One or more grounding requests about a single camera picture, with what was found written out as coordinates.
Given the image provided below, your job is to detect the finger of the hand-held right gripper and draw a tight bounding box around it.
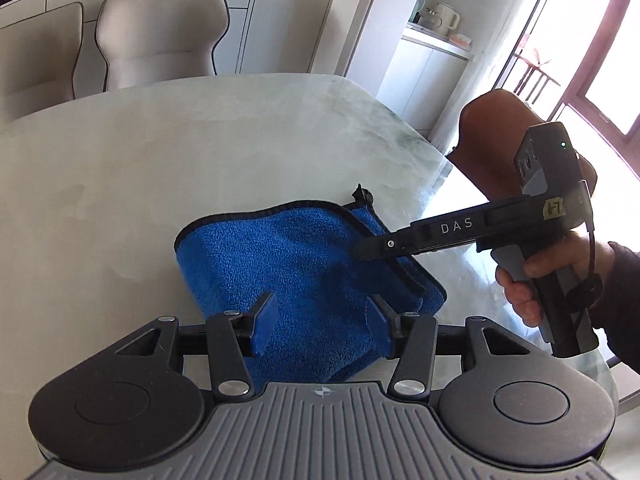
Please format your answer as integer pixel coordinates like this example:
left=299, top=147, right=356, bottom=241
left=352, top=197, right=531, bottom=262

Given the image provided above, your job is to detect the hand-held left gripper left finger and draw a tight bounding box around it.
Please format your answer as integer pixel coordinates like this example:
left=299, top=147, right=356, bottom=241
left=107, top=291, right=279, bottom=404

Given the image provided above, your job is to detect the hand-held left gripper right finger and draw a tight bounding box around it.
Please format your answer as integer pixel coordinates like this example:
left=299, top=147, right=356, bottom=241
left=366, top=294, right=538, bottom=402

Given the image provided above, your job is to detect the blue towel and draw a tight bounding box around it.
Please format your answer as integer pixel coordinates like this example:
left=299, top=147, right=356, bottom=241
left=174, top=186, right=447, bottom=386

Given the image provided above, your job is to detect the person's right forearm dark sleeve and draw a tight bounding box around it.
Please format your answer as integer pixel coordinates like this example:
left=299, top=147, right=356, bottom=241
left=595, top=241, right=640, bottom=396

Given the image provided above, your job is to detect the person's right hand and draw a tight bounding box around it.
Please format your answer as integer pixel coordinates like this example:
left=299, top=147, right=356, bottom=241
left=495, top=232, right=617, bottom=329

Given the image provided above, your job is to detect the brown leather chair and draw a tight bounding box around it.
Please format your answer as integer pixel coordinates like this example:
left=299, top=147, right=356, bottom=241
left=446, top=89, right=598, bottom=226

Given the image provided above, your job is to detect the wooden balcony furniture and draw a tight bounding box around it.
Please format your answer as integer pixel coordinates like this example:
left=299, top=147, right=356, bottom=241
left=512, top=47, right=562, bottom=104

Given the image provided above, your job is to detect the white low cabinet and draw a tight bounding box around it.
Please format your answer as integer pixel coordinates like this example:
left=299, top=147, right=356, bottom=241
left=375, top=25, right=474, bottom=143

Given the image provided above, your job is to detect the white jug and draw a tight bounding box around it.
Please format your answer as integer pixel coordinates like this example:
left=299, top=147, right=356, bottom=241
left=417, top=2, right=461, bottom=37

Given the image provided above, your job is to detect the beige upholstered chair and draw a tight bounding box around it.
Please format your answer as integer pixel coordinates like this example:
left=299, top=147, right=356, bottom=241
left=0, top=1, right=85, bottom=123
left=95, top=0, right=230, bottom=93

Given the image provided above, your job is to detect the brown window frame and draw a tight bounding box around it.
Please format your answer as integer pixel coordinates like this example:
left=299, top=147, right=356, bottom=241
left=494, top=0, right=640, bottom=137

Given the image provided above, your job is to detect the black wrist strap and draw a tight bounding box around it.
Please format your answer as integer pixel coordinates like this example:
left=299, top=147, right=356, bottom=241
left=567, top=227, right=604, bottom=322

